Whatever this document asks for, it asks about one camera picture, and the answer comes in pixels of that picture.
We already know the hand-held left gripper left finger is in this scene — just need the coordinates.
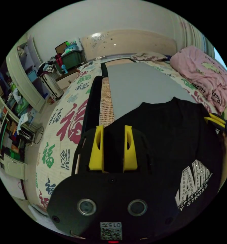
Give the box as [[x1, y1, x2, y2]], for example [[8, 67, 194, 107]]
[[88, 125, 104, 171]]

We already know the pile of clothes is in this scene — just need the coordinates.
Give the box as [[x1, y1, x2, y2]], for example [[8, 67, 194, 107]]
[[37, 60, 58, 77]]

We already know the pale curtain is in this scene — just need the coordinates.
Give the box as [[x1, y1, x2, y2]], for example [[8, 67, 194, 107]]
[[174, 14, 215, 56]]

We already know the pink patterned pillow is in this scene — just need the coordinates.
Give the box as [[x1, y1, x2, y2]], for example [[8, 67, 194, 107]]
[[130, 52, 168, 62]]

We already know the white cupboard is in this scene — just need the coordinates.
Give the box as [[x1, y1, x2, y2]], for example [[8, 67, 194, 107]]
[[6, 35, 47, 113]]

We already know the beige bedside cabinet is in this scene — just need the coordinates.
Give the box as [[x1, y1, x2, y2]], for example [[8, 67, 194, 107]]
[[56, 68, 79, 90]]

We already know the bed with printed sheet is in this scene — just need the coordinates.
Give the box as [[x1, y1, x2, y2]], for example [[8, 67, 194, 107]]
[[35, 29, 227, 211]]

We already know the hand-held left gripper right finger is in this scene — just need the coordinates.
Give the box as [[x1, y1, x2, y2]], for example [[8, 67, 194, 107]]
[[123, 125, 138, 170]]

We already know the green storage box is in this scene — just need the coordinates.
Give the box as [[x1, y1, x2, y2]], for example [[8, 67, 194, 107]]
[[55, 40, 84, 71]]

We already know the pink quilt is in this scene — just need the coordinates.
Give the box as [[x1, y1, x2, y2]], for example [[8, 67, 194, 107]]
[[170, 45, 227, 113]]

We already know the grey flat board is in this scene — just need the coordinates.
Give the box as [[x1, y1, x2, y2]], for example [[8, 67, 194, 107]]
[[106, 62, 197, 122]]

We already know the white ribbed suitcase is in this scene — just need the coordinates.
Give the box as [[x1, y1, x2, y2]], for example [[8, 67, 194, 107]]
[[40, 73, 65, 102]]

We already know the black t-shirt with print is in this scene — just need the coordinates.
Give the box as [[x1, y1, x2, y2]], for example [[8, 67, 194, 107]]
[[103, 97, 223, 221]]

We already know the cluttered white shelf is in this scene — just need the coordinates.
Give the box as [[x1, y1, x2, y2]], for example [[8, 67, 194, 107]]
[[0, 76, 37, 181]]

